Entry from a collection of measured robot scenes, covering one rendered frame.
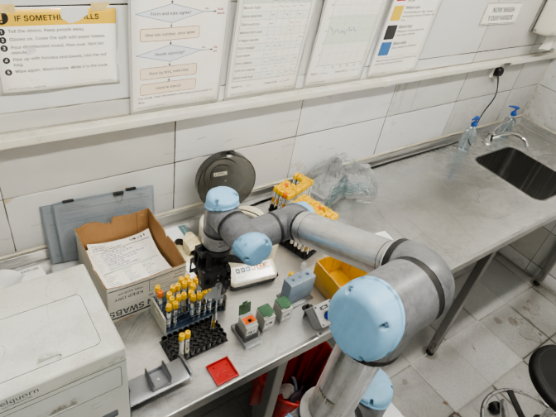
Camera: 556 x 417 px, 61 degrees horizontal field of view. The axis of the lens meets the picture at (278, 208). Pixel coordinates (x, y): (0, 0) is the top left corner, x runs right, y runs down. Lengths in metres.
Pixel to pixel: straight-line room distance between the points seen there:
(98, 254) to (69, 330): 0.52
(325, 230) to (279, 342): 0.58
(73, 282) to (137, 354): 0.33
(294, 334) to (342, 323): 0.75
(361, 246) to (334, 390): 0.26
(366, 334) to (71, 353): 0.61
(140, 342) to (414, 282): 0.90
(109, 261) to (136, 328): 0.24
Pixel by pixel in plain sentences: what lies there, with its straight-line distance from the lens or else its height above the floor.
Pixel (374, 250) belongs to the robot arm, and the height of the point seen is 1.49.
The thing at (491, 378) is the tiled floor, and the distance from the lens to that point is 2.88.
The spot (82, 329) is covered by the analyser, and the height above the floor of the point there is 1.17.
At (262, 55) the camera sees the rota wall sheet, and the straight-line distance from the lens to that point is 1.61.
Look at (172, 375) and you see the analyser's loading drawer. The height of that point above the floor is 0.91.
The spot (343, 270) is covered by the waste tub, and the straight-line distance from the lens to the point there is 1.70.
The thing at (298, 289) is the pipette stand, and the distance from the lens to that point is 1.52.
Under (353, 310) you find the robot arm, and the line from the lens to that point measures 0.72.
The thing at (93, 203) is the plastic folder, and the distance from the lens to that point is 1.59.
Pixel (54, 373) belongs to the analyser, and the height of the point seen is 1.17.
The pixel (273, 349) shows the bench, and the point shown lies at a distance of 1.45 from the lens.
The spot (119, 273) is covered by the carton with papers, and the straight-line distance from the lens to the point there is 1.53.
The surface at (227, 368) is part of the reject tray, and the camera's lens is 1.39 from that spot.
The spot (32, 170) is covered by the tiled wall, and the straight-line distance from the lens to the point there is 1.49.
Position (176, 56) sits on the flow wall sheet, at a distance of 1.45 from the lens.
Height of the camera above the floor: 2.05
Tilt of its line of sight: 38 degrees down
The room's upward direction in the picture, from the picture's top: 11 degrees clockwise
